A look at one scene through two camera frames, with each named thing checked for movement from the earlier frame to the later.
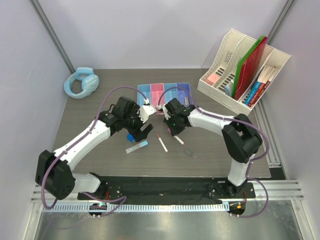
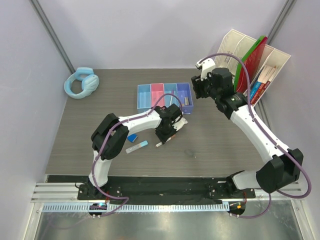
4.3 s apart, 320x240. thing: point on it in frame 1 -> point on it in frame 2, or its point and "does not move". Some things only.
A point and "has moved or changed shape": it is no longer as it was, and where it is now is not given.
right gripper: [176, 131] -> [198, 86]
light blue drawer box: [146, 89] does not move
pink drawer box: [156, 91] does not move
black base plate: [169, 189] does not move
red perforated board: [249, 69] does not move
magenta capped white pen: [180, 141] -> [172, 92]
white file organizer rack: [220, 76] does not move
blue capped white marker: [137, 146] does not move
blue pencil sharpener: [130, 137] does not move
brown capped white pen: [162, 143] has moved or changed shape
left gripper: [143, 134] -> [164, 138]
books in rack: [264, 80] does not move
